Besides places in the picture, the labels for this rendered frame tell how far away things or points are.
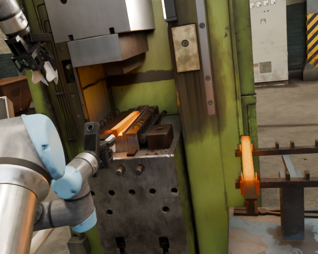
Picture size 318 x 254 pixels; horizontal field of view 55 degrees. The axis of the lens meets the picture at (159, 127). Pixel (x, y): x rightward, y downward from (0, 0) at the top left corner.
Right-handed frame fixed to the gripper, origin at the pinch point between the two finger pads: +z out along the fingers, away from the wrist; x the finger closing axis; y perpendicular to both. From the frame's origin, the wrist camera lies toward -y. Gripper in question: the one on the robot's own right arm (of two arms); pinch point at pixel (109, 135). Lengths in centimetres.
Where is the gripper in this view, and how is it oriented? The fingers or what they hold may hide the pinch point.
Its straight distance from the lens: 112.0
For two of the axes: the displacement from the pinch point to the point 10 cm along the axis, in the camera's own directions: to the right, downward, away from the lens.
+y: 1.6, 9.5, 2.7
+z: 2.0, -3.0, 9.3
